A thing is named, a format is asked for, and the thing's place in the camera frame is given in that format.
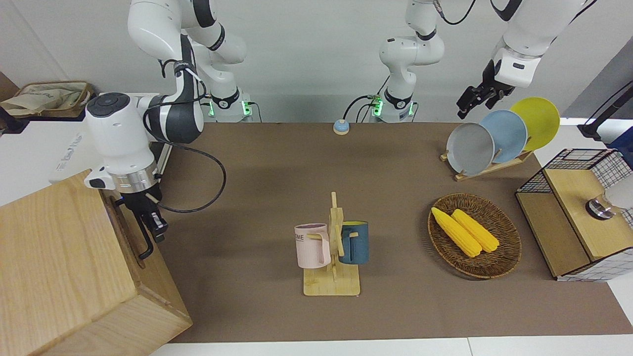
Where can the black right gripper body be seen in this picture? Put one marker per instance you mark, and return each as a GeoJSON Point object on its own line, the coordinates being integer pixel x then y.
{"type": "Point", "coordinates": [143, 200]}

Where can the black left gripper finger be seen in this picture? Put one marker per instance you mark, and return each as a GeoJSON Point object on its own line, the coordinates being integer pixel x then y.
{"type": "Point", "coordinates": [489, 101]}
{"type": "Point", "coordinates": [465, 104]}

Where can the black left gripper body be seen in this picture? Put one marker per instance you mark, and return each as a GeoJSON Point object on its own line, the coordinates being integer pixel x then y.
{"type": "Point", "coordinates": [494, 86]}

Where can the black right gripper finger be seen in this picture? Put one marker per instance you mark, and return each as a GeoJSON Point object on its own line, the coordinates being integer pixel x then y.
{"type": "Point", "coordinates": [142, 221]}
{"type": "Point", "coordinates": [159, 228]}

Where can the wooden drawer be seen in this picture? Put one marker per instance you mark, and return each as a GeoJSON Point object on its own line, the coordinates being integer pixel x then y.
{"type": "Point", "coordinates": [148, 272]}

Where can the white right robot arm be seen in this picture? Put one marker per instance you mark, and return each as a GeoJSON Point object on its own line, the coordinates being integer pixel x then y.
{"type": "Point", "coordinates": [118, 128]}

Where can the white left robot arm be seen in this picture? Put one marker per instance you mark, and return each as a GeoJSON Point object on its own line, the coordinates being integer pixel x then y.
{"type": "Point", "coordinates": [410, 54]}

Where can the light blue plate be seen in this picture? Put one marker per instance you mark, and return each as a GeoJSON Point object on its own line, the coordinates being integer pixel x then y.
{"type": "Point", "coordinates": [509, 133]}

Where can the grey plate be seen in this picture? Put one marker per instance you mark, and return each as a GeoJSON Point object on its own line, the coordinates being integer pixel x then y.
{"type": "Point", "coordinates": [470, 148]}

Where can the yellow plate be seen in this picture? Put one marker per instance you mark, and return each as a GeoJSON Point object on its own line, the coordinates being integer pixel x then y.
{"type": "Point", "coordinates": [541, 118]}

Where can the wooden plate rack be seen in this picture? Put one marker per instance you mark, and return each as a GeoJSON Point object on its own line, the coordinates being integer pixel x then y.
{"type": "Point", "coordinates": [494, 168]}

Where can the wooden cabinet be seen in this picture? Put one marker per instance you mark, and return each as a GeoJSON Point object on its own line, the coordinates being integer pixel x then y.
{"type": "Point", "coordinates": [59, 257]}

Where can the black stand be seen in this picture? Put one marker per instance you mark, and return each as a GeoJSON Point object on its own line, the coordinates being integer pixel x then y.
{"type": "Point", "coordinates": [601, 118]}

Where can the brown woven tray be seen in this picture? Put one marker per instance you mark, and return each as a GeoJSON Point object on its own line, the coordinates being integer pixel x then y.
{"type": "Point", "coordinates": [89, 94]}

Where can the small blue round button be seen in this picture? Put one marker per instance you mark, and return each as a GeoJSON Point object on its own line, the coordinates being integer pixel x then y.
{"type": "Point", "coordinates": [341, 128]}

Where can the yellow corn cob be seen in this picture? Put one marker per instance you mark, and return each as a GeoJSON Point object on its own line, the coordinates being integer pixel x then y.
{"type": "Point", "coordinates": [477, 231]}
{"type": "Point", "coordinates": [455, 231]}

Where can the beige cloth bag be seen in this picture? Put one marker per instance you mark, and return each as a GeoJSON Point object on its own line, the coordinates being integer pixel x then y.
{"type": "Point", "coordinates": [44, 96]}

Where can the blue object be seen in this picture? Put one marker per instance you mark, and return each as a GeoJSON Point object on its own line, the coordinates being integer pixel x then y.
{"type": "Point", "coordinates": [625, 148]}

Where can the pink mug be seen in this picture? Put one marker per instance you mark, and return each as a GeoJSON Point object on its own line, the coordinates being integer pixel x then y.
{"type": "Point", "coordinates": [309, 249]}

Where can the white and steel cup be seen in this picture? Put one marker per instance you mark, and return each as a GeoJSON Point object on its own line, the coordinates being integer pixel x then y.
{"type": "Point", "coordinates": [599, 207]}

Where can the brown wicker basket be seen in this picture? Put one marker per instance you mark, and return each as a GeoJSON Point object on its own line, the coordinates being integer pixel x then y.
{"type": "Point", "coordinates": [499, 262]}

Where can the dark blue mug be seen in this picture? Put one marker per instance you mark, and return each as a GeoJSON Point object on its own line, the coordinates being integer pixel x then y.
{"type": "Point", "coordinates": [358, 244]}

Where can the wooden mug tree stand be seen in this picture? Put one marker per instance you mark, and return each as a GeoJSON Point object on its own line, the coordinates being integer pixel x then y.
{"type": "Point", "coordinates": [331, 284]}

